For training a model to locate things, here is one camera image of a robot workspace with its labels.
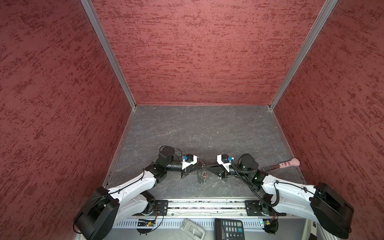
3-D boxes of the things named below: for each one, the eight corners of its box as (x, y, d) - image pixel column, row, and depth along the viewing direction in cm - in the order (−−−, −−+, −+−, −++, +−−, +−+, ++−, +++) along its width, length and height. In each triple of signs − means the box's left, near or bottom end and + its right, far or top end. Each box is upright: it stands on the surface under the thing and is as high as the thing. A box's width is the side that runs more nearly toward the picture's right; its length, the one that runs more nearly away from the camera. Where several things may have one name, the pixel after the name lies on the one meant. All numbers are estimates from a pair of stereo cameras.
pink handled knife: (263, 172, 89) (265, 170, 86) (261, 166, 91) (262, 164, 88) (298, 165, 92) (301, 163, 89) (295, 159, 94) (297, 157, 91)
